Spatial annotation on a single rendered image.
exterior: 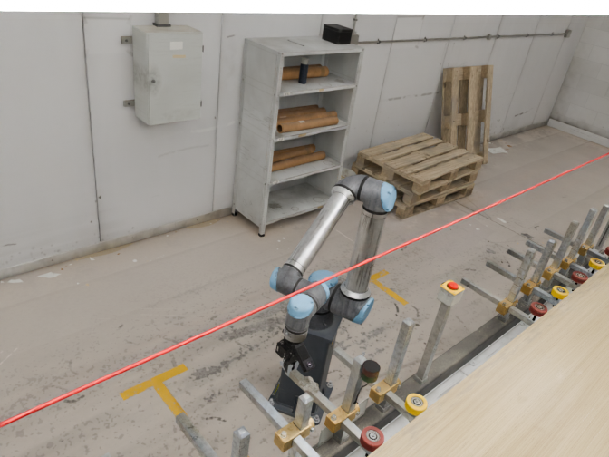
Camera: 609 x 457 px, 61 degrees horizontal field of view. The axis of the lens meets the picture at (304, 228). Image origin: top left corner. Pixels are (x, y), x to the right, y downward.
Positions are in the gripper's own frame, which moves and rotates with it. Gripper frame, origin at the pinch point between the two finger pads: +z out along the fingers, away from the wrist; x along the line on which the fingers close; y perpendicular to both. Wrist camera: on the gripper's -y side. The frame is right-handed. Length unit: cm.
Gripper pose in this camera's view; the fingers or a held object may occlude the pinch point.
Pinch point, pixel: (290, 374)
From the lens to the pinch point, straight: 212.9
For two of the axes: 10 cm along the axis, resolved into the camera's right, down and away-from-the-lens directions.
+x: -7.4, 2.5, -6.2
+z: -1.5, 8.4, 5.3
